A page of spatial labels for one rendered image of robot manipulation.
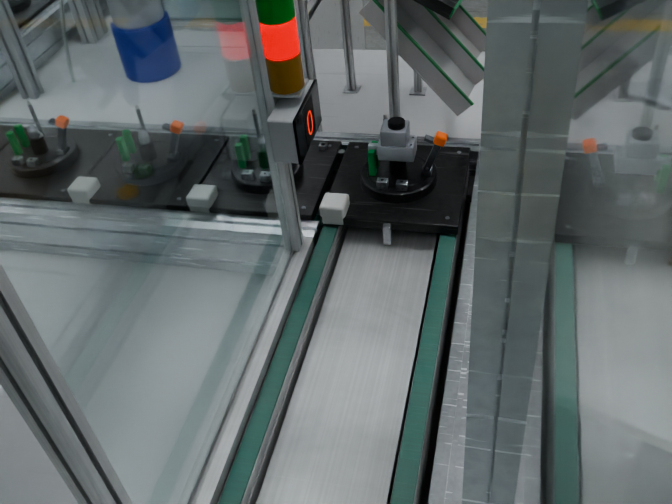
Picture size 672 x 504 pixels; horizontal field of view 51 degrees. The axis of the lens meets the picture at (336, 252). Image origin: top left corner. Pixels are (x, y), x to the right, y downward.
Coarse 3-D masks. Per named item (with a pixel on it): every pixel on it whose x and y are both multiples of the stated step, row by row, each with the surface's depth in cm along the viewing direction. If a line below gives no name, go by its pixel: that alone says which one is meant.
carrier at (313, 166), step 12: (312, 144) 140; (336, 144) 140; (312, 156) 137; (324, 156) 137; (336, 156) 137; (300, 168) 132; (312, 168) 134; (324, 168) 134; (300, 180) 131; (312, 180) 131; (324, 180) 131; (300, 192) 129; (312, 192) 128; (324, 192) 131; (300, 204) 126; (312, 204) 126; (300, 216) 124; (312, 216) 124
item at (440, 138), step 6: (438, 132) 120; (426, 138) 121; (432, 138) 121; (438, 138) 120; (444, 138) 120; (438, 144) 121; (444, 144) 120; (432, 150) 122; (438, 150) 122; (432, 156) 123; (426, 162) 124; (432, 162) 124; (426, 168) 125
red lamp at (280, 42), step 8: (264, 24) 91; (280, 24) 90; (288, 24) 91; (296, 24) 93; (264, 32) 92; (272, 32) 91; (280, 32) 91; (288, 32) 91; (296, 32) 93; (264, 40) 92; (272, 40) 92; (280, 40) 92; (288, 40) 92; (296, 40) 93; (264, 48) 93; (272, 48) 92; (280, 48) 92; (288, 48) 93; (296, 48) 94; (272, 56) 93; (280, 56) 93; (288, 56) 93
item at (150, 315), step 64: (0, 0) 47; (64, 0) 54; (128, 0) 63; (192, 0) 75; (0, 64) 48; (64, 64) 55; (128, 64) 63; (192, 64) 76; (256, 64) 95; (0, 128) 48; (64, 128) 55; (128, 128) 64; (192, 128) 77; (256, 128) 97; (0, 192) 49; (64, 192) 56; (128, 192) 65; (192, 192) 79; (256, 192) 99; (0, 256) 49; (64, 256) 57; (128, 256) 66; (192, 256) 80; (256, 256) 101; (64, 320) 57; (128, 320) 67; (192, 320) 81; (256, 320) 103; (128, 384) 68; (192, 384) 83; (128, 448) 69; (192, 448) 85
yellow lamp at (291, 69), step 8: (296, 56) 94; (272, 64) 94; (280, 64) 94; (288, 64) 94; (296, 64) 95; (272, 72) 95; (280, 72) 95; (288, 72) 95; (296, 72) 95; (272, 80) 96; (280, 80) 95; (288, 80) 95; (296, 80) 96; (272, 88) 97; (280, 88) 96; (288, 88) 96; (296, 88) 97
